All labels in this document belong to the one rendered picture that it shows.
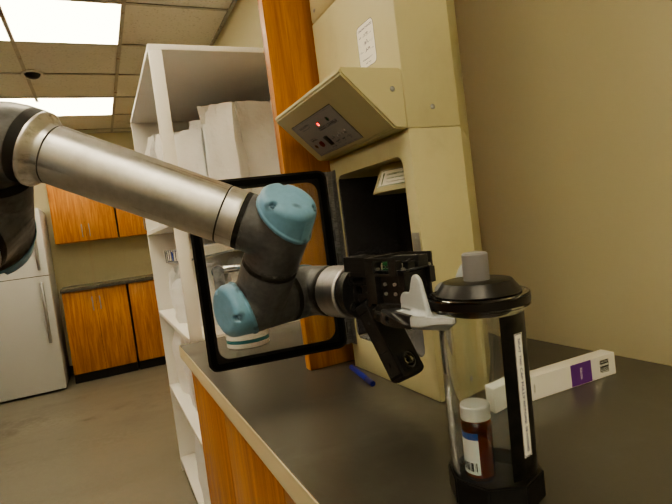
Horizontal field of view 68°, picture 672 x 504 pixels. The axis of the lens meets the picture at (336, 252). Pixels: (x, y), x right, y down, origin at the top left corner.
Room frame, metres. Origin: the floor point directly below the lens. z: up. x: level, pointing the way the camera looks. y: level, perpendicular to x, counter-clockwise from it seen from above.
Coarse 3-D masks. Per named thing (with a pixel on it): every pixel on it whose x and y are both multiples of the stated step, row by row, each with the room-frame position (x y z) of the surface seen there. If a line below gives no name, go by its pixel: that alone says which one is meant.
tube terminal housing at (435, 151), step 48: (336, 0) 1.02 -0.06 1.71; (384, 0) 0.87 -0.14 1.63; (432, 0) 0.88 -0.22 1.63; (336, 48) 1.04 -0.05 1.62; (384, 48) 0.88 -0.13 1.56; (432, 48) 0.87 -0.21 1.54; (432, 96) 0.87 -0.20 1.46; (384, 144) 0.92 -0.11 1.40; (432, 144) 0.86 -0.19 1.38; (432, 192) 0.86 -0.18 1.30; (432, 240) 0.85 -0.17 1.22; (480, 240) 1.06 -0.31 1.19; (432, 288) 0.85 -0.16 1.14; (432, 336) 0.85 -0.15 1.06; (432, 384) 0.86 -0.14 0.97
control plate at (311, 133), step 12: (324, 108) 0.91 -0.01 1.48; (312, 120) 0.98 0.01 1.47; (324, 120) 0.95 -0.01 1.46; (336, 120) 0.92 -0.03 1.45; (300, 132) 1.05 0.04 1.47; (312, 132) 1.02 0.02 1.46; (324, 132) 0.99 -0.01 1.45; (336, 132) 0.96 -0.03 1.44; (348, 132) 0.93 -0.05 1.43; (312, 144) 1.07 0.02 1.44; (336, 144) 1.00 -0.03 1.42
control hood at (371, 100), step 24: (336, 72) 0.81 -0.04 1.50; (360, 72) 0.81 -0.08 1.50; (384, 72) 0.83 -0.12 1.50; (312, 96) 0.91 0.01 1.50; (336, 96) 0.86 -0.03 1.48; (360, 96) 0.82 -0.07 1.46; (384, 96) 0.83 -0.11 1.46; (288, 120) 1.04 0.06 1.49; (360, 120) 0.88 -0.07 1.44; (384, 120) 0.83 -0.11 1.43; (360, 144) 0.95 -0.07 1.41
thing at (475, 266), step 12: (468, 252) 0.55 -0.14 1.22; (480, 252) 0.53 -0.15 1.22; (468, 264) 0.53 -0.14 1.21; (480, 264) 0.53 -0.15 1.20; (468, 276) 0.53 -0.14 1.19; (480, 276) 0.53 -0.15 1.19; (492, 276) 0.55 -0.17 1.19; (504, 276) 0.54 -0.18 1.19; (444, 288) 0.53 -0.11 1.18; (456, 288) 0.52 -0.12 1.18; (468, 288) 0.51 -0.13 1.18; (480, 288) 0.50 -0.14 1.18; (492, 288) 0.50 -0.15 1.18; (504, 288) 0.50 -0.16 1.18; (516, 288) 0.51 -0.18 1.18
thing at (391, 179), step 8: (384, 168) 0.99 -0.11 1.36; (392, 168) 0.96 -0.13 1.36; (400, 168) 0.95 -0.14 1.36; (384, 176) 0.97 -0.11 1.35; (392, 176) 0.96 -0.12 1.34; (400, 176) 0.95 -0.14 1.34; (376, 184) 1.00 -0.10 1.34; (384, 184) 0.97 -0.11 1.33; (392, 184) 0.95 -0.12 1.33; (400, 184) 0.94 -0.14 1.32; (376, 192) 0.99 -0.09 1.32; (384, 192) 1.07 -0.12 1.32; (392, 192) 1.08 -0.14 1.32; (400, 192) 1.09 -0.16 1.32
